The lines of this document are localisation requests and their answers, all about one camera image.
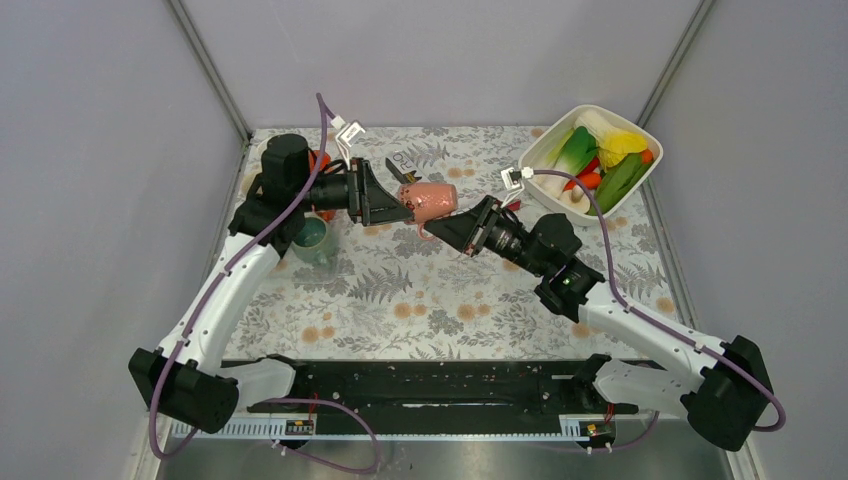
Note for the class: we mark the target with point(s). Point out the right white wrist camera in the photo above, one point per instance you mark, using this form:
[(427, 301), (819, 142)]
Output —
[(513, 180)]

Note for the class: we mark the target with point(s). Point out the green leek toy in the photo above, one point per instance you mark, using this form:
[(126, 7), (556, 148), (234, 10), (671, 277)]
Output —
[(576, 153)]

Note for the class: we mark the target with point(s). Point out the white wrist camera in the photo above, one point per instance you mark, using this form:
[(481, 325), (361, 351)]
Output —
[(346, 132), (513, 180)]

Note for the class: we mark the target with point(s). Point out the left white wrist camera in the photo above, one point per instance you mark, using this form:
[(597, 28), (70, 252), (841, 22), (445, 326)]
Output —
[(346, 132)]

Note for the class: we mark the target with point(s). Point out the white vegetable tray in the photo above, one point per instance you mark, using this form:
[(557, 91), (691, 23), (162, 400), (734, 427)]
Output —
[(540, 156)]

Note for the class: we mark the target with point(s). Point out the mushroom toy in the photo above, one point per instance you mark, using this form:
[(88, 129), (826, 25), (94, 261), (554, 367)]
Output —
[(575, 199)]

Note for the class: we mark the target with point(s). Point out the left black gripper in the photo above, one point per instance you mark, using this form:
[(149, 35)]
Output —
[(379, 206)]

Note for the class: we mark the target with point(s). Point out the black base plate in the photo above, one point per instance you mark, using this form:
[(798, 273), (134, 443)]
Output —
[(460, 400)]

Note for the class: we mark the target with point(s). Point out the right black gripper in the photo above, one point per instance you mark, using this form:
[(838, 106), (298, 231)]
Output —
[(466, 230)]

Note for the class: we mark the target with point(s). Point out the green ceramic mug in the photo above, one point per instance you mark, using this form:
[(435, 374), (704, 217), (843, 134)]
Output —
[(316, 243)]

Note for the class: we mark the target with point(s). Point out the red carrot toy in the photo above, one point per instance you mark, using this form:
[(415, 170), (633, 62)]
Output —
[(591, 180)]

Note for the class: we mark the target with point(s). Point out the orange enamel mug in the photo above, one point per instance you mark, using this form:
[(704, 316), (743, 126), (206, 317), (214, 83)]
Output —
[(319, 159)]

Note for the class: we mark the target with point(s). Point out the napa cabbage toy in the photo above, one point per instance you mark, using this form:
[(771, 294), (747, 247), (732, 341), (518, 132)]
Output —
[(595, 123)]

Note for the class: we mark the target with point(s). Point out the floral tablecloth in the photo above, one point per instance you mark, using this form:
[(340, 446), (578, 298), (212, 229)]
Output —
[(400, 297)]

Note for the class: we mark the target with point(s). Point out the brown pink dotted mug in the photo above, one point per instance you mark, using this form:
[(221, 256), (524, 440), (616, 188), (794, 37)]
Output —
[(428, 201)]

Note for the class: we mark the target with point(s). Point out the small orange cup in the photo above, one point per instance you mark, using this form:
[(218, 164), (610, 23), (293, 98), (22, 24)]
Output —
[(327, 215)]

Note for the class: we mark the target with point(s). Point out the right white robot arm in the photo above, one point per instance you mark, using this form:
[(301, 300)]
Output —
[(721, 388)]

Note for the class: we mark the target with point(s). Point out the black and white box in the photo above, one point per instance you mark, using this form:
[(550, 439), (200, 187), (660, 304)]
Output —
[(403, 168)]

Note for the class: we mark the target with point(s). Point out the green cucumber toy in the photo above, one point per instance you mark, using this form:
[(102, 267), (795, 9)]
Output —
[(619, 181)]

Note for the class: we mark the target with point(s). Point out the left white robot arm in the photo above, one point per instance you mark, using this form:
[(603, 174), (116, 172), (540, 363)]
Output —
[(183, 377)]

